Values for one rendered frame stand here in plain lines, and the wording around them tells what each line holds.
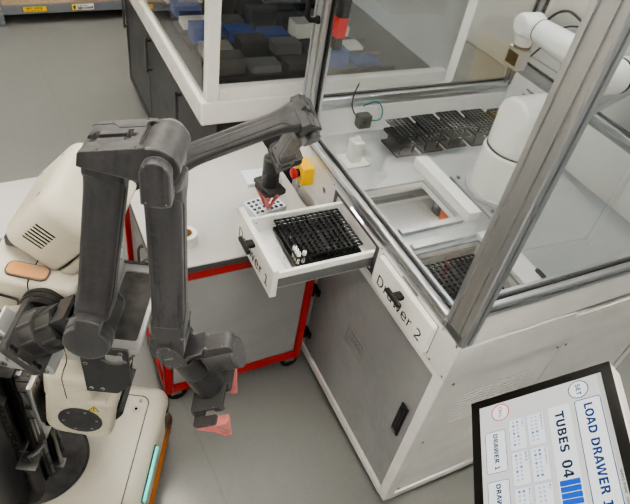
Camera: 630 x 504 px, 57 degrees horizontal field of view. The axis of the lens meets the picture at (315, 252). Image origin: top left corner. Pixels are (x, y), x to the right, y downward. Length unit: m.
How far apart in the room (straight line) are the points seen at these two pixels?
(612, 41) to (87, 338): 0.97
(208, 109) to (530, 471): 1.71
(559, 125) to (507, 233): 0.26
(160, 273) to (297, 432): 1.55
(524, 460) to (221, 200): 1.31
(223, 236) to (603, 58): 1.26
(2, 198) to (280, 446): 1.31
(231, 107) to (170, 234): 1.57
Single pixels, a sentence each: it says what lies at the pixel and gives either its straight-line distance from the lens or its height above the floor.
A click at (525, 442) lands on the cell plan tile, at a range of 1.28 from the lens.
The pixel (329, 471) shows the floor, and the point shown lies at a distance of 2.31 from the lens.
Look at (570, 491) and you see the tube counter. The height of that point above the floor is 1.11.
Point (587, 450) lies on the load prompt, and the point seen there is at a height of 1.14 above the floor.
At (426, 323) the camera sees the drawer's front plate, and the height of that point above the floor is 0.92.
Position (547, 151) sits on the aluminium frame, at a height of 1.51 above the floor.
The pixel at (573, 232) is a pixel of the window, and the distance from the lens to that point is 1.45.
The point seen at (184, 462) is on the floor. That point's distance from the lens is 2.29.
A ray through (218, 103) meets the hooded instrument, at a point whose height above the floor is 0.90.
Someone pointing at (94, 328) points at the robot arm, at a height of 1.28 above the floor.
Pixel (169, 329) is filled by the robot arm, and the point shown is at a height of 1.28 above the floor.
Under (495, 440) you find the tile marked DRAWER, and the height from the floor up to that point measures 1.00.
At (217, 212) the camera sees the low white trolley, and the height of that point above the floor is 0.76.
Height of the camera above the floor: 2.04
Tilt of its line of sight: 42 degrees down
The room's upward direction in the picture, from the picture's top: 11 degrees clockwise
